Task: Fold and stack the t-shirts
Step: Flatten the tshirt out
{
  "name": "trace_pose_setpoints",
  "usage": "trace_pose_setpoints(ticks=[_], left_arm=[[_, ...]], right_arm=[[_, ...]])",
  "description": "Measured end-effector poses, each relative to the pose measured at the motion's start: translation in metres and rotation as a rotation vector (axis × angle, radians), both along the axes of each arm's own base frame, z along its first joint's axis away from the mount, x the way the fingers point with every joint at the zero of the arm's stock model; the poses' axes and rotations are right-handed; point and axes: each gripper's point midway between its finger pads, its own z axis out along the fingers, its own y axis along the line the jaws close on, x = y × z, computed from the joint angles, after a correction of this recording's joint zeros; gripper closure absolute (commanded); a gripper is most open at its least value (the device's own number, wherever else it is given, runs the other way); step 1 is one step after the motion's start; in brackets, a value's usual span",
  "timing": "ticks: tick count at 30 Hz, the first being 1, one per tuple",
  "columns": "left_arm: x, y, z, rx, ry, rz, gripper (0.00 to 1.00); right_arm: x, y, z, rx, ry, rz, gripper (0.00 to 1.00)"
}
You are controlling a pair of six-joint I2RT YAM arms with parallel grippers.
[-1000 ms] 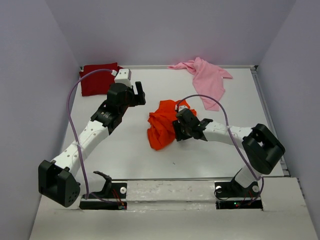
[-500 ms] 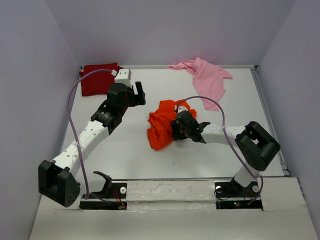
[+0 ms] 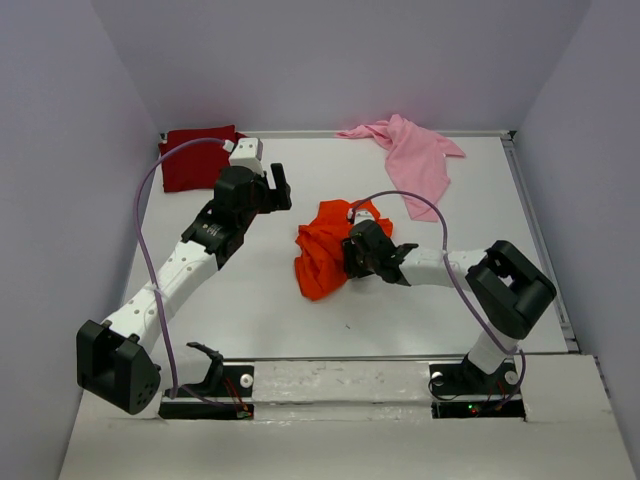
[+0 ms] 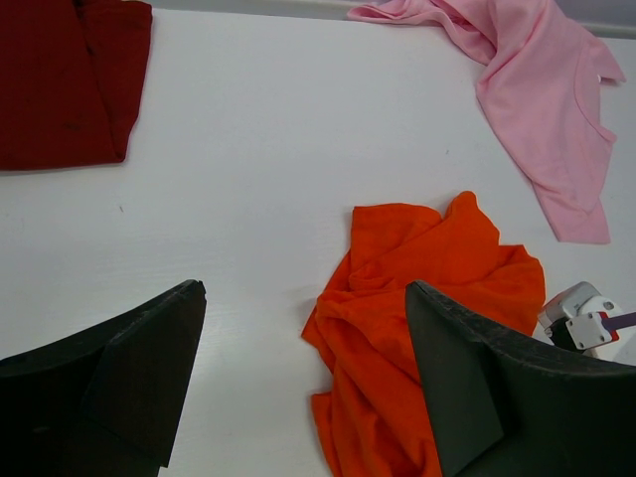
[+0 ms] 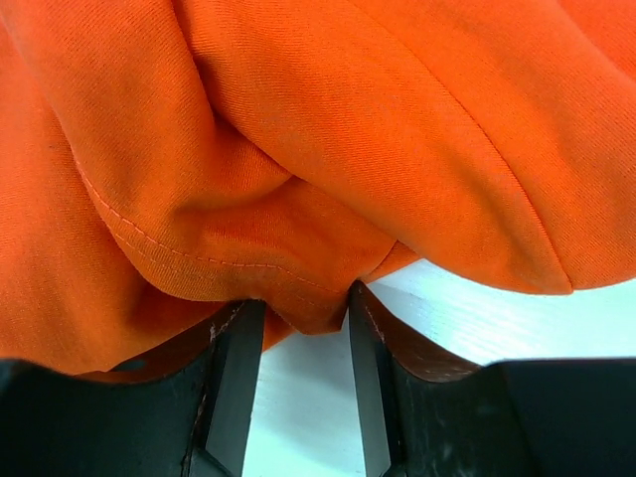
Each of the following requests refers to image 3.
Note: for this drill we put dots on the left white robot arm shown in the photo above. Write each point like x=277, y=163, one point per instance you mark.
x=127, y=358

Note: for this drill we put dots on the pink t-shirt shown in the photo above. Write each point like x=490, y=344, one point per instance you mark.
x=416, y=159

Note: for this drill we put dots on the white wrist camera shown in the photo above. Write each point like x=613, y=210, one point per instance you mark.
x=248, y=154
x=357, y=216

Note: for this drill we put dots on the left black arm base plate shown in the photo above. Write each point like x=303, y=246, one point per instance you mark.
x=228, y=399

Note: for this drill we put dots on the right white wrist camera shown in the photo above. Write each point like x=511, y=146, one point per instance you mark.
x=357, y=216

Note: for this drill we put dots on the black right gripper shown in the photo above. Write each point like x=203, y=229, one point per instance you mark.
x=352, y=269

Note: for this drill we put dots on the orange t-shirt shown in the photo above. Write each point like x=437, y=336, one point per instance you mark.
x=319, y=268

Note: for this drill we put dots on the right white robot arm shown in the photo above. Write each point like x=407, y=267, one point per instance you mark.
x=503, y=289

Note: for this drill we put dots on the aluminium table edge rail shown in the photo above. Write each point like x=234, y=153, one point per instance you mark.
x=509, y=147

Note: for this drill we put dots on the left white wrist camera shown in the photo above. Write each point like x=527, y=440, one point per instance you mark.
x=248, y=154

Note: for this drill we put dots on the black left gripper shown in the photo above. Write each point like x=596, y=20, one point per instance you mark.
x=275, y=200

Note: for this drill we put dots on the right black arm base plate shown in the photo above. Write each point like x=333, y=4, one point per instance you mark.
x=461, y=393

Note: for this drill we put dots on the dark red folded t-shirt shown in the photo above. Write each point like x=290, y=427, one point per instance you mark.
x=198, y=166

